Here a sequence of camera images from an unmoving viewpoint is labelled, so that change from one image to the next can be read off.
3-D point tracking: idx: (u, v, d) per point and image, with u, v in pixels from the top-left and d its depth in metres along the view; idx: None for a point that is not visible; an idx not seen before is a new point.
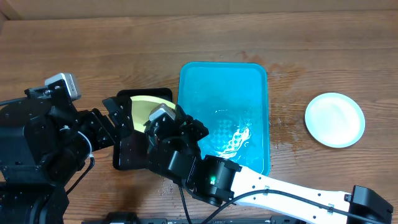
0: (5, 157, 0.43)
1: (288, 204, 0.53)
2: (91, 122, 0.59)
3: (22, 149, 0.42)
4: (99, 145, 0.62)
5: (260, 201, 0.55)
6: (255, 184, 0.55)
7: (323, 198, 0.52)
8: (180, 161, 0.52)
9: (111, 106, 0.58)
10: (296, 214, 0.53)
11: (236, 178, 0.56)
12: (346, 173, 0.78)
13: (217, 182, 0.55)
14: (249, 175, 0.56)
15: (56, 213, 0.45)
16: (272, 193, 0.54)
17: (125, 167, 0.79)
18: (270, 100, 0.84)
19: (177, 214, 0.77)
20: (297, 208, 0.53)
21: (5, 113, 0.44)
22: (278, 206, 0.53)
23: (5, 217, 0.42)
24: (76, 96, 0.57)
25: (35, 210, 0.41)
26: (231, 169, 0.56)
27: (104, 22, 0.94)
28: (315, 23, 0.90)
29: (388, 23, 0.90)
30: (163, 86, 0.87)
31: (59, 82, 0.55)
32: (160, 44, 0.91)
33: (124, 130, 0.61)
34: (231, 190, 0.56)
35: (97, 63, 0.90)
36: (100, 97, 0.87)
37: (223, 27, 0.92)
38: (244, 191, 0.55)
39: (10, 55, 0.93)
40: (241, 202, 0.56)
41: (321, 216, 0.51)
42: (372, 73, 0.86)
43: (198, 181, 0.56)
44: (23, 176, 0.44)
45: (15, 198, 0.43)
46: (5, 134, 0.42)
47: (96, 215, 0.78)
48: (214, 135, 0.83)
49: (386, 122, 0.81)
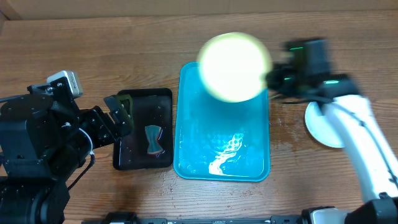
0: (8, 150, 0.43)
1: (365, 142, 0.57)
2: (92, 120, 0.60)
3: (23, 142, 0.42)
4: (99, 142, 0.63)
5: (346, 123, 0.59)
6: (364, 123, 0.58)
7: (384, 164, 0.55)
8: (320, 55, 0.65)
9: (112, 104, 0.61)
10: (365, 157, 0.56)
11: (344, 100, 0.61)
12: (346, 173, 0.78)
13: (337, 85, 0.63)
14: (359, 105, 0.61)
15: (60, 206, 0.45)
16: (364, 128, 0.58)
17: (125, 166, 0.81)
18: (270, 100, 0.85)
19: (177, 214, 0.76)
20: (372, 154, 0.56)
21: (9, 107, 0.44)
22: (354, 138, 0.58)
23: (6, 210, 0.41)
24: (78, 93, 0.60)
25: (36, 202, 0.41)
26: (356, 94, 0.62)
27: (104, 22, 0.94)
28: (315, 24, 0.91)
29: (388, 23, 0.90)
30: (163, 86, 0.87)
31: (61, 79, 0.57)
32: (160, 44, 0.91)
33: (124, 129, 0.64)
34: (336, 99, 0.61)
35: (97, 63, 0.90)
36: (100, 97, 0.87)
37: (223, 26, 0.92)
38: (349, 112, 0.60)
39: (10, 55, 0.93)
40: (331, 116, 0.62)
41: (377, 166, 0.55)
42: (372, 73, 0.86)
43: (322, 79, 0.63)
44: (24, 170, 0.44)
45: (17, 191, 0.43)
46: (8, 126, 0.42)
47: (96, 215, 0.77)
48: (214, 135, 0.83)
49: (386, 122, 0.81)
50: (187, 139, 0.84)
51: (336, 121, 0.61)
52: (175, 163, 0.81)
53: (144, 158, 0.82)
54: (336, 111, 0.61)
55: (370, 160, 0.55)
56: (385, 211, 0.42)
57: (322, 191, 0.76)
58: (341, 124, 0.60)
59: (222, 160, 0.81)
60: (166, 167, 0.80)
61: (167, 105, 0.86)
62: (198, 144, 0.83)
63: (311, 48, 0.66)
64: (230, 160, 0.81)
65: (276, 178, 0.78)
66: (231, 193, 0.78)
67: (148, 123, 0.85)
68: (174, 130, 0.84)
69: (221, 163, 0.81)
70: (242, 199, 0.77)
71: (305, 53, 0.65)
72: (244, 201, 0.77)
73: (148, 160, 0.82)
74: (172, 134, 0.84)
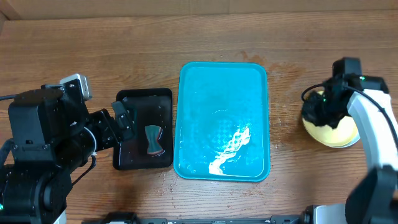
0: (17, 135, 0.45)
1: (385, 128, 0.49)
2: (99, 122, 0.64)
3: (33, 127, 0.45)
4: (102, 145, 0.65)
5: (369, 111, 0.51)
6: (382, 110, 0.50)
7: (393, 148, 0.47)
8: (348, 64, 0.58)
9: (117, 107, 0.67)
10: (376, 138, 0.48)
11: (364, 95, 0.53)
12: (346, 174, 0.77)
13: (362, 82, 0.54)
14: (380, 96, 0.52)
15: (61, 193, 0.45)
16: (383, 116, 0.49)
17: (125, 166, 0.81)
18: (270, 100, 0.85)
19: (177, 214, 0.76)
20: (384, 135, 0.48)
21: (22, 97, 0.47)
22: (373, 124, 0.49)
23: (11, 191, 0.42)
24: (87, 96, 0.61)
25: (40, 186, 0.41)
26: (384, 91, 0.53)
27: (104, 22, 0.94)
28: (315, 23, 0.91)
29: (388, 23, 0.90)
30: (163, 86, 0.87)
31: (74, 81, 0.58)
32: (160, 44, 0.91)
33: (127, 133, 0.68)
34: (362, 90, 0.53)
35: (97, 63, 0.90)
36: (100, 97, 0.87)
37: (223, 27, 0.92)
38: (374, 100, 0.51)
39: (11, 55, 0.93)
40: (356, 105, 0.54)
41: (387, 153, 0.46)
42: (372, 73, 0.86)
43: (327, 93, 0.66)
44: (32, 156, 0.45)
45: (21, 175, 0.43)
46: (19, 111, 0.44)
47: (96, 215, 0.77)
48: (214, 135, 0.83)
49: None
50: (187, 139, 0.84)
51: (357, 109, 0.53)
52: (175, 163, 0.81)
53: (144, 158, 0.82)
54: (359, 98, 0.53)
55: (384, 141, 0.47)
56: (386, 178, 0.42)
57: (321, 191, 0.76)
58: (363, 112, 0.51)
59: (222, 160, 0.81)
60: (166, 167, 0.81)
61: (167, 105, 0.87)
62: (199, 144, 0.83)
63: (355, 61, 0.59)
64: (230, 160, 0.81)
65: (276, 178, 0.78)
66: (231, 193, 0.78)
67: (148, 124, 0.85)
68: (174, 130, 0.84)
69: (221, 163, 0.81)
70: (242, 199, 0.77)
71: (337, 66, 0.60)
72: (244, 201, 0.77)
73: (149, 160, 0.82)
74: (172, 134, 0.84)
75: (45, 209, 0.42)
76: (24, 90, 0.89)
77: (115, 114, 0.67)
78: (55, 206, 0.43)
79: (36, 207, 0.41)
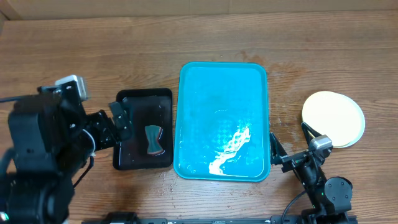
0: (18, 144, 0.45)
1: None
2: (96, 124, 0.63)
3: (33, 135, 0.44)
4: (101, 145, 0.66)
5: None
6: None
7: None
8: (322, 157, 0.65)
9: (115, 109, 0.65)
10: None
11: None
12: (346, 174, 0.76)
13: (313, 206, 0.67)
14: None
15: (64, 201, 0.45)
16: None
17: (125, 166, 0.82)
18: (270, 100, 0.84)
19: (177, 214, 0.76)
20: None
21: (21, 104, 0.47)
22: None
23: (14, 202, 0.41)
24: (84, 97, 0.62)
25: (43, 195, 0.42)
26: None
27: (105, 22, 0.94)
28: (315, 23, 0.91)
29: (387, 23, 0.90)
30: (163, 86, 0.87)
31: (71, 83, 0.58)
32: (160, 44, 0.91)
33: (125, 133, 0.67)
34: None
35: (97, 63, 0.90)
36: (100, 96, 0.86)
37: (223, 27, 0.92)
38: None
39: (11, 55, 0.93)
40: None
41: None
42: (372, 73, 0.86)
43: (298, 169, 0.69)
44: (33, 165, 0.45)
45: (25, 185, 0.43)
46: (19, 119, 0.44)
47: (96, 215, 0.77)
48: (214, 135, 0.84)
49: (386, 122, 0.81)
50: (187, 139, 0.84)
51: None
52: (175, 163, 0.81)
53: (144, 158, 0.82)
54: None
55: None
56: None
57: None
58: None
59: (222, 160, 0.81)
60: (166, 167, 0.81)
61: (167, 105, 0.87)
62: (199, 144, 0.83)
63: (343, 185, 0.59)
64: (230, 160, 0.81)
65: (275, 178, 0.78)
66: (231, 193, 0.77)
67: (148, 124, 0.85)
68: (174, 129, 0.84)
69: (221, 163, 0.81)
70: (242, 199, 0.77)
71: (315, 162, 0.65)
72: (244, 201, 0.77)
73: (148, 160, 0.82)
74: (172, 134, 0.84)
75: (50, 218, 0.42)
76: (24, 90, 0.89)
77: (112, 114, 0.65)
78: (59, 214, 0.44)
79: (40, 216, 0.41)
